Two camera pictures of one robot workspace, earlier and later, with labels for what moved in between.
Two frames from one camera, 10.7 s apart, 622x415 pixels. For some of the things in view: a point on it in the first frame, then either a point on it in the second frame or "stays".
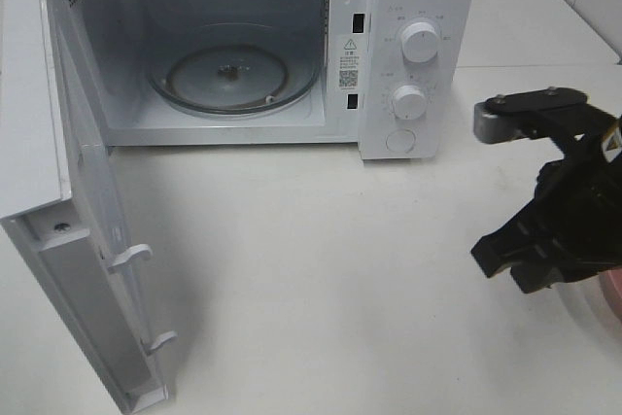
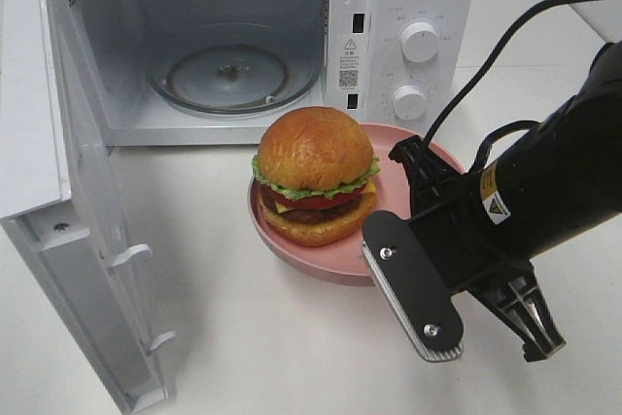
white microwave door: x=55 y=181 stays
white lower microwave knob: x=409 y=102 stays
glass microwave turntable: x=233 y=80 stays
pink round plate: x=611 y=282 -> x=345 y=259
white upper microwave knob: x=420 y=42 stays
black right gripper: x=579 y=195 -> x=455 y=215
